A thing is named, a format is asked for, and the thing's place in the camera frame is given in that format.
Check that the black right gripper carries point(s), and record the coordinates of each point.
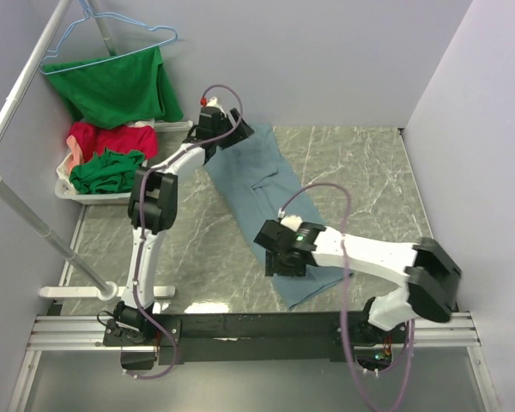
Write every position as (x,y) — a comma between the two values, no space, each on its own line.
(273,265)

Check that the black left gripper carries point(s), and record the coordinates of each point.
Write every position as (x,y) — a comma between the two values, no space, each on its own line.
(239,133)

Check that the grey-blue polo shirt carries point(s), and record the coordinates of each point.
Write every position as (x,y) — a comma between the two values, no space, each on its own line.
(255,180)

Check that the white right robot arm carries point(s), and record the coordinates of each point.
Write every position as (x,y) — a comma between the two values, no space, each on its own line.
(427,278)

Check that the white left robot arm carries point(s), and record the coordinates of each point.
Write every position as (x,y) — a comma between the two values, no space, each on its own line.
(153,205)

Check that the hanging green t shirt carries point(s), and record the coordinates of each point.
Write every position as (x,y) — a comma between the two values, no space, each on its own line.
(109,92)

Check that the crumpled green t shirt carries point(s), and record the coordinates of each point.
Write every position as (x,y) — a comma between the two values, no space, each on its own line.
(107,173)

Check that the red t shirt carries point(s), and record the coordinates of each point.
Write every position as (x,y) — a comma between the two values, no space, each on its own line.
(124,138)

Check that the pink garment in basket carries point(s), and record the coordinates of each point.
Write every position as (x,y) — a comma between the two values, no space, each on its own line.
(76,154)

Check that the white plastic laundry basket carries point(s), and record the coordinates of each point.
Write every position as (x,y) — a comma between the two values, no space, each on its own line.
(66,191)

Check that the white clothes rack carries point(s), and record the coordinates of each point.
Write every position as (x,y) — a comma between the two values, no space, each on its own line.
(30,122)

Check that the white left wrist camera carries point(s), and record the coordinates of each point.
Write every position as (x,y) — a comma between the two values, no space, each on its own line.
(212,102)

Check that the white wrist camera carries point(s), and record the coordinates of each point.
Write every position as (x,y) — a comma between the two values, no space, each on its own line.
(212,102)
(292,222)

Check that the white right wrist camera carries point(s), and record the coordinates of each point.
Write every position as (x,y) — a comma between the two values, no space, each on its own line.
(292,222)

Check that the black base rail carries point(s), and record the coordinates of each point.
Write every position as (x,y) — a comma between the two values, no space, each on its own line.
(243,337)

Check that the light blue wire hanger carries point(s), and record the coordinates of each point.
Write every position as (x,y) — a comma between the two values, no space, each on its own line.
(89,12)

